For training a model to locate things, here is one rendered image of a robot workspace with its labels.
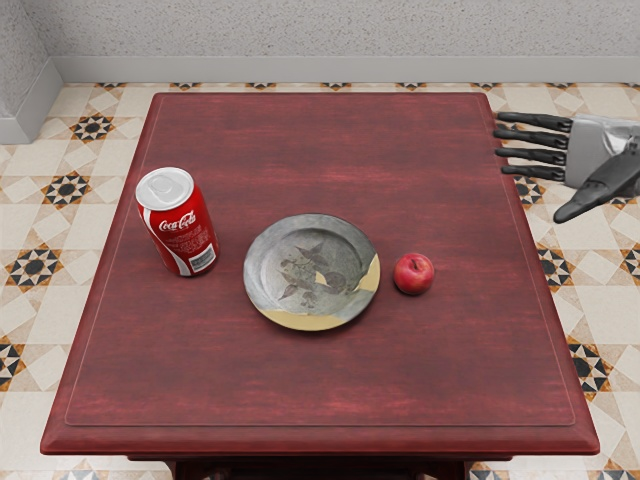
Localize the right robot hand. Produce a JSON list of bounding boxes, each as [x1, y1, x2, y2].
[[493, 111, 640, 225]]

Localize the grey leaf-patterned plate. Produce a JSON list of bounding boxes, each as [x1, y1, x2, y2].
[[242, 213, 382, 333]]

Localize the red apple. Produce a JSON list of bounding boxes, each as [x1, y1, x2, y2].
[[392, 252, 436, 296]]

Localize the red soda can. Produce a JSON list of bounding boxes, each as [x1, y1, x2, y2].
[[135, 166, 221, 278]]

